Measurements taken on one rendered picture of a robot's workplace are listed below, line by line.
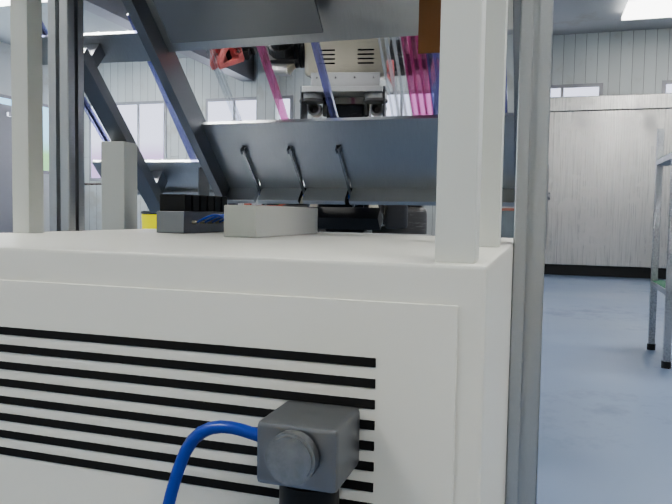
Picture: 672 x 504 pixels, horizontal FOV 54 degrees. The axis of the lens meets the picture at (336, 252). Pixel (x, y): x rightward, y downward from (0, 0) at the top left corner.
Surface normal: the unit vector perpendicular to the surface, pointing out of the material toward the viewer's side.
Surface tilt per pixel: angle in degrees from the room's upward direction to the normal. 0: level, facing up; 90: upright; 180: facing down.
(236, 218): 90
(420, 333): 90
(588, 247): 90
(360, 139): 136
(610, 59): 90
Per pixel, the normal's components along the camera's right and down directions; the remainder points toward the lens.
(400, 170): -0.22, 0.76
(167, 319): -0.30, 0.05
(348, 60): -0.13, 0.19
